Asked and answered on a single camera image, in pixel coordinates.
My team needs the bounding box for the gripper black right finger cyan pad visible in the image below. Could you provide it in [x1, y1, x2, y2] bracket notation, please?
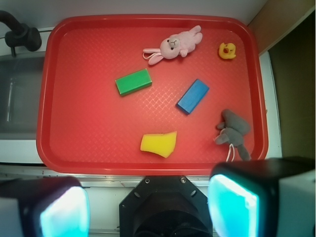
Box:
[207, 158, 316, 237]

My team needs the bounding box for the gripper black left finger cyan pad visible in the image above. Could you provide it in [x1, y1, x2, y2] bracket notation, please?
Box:
[0, 176, 90, 237]

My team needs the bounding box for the yellow rubber duck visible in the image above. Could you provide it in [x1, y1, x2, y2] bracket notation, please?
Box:
[218, 42, 236, 60]

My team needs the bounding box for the grey plush animal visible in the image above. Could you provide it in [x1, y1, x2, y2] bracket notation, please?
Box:
[214, 109, 251, 162]

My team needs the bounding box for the red plastic tray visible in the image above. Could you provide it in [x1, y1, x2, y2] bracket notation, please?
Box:
[36, 15, 268, 175]

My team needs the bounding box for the yellow sponge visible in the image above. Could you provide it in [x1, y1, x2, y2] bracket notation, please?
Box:
[140, 131, 177, 158]

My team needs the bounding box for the blue wooden block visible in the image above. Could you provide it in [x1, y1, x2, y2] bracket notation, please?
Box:
[176, 79, 209, 115]

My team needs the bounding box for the grey plastic sink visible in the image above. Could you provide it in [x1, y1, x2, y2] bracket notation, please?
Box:
[0, 52, 44, 140]

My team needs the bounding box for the green wooden block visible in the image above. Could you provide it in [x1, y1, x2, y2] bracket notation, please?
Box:
[115, 69, 153, 96]

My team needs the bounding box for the dark grey faucet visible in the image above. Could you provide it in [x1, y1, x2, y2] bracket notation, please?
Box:
[0, 10, 42, 57]

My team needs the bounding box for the brown cardboard panel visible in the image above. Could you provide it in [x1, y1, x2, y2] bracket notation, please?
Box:
[248, 0, 316, 55]

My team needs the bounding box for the pink plush bunny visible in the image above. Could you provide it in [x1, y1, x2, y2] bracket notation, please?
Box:
[142, 25, 203, 65]

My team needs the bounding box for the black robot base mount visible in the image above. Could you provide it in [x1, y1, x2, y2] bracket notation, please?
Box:
[119, 176, 213, 237]

